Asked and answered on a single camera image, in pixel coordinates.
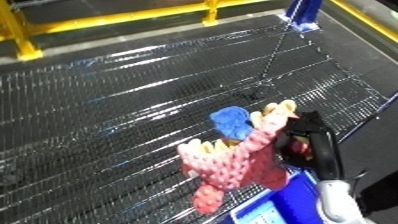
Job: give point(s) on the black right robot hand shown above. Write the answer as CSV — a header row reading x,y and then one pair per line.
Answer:
x,y
323,146

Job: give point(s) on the pale right robot forearm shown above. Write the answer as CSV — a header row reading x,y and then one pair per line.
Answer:
x,y
340,203

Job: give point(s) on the pink knitted plush toy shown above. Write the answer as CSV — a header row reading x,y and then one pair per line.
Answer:
x,y
237,163

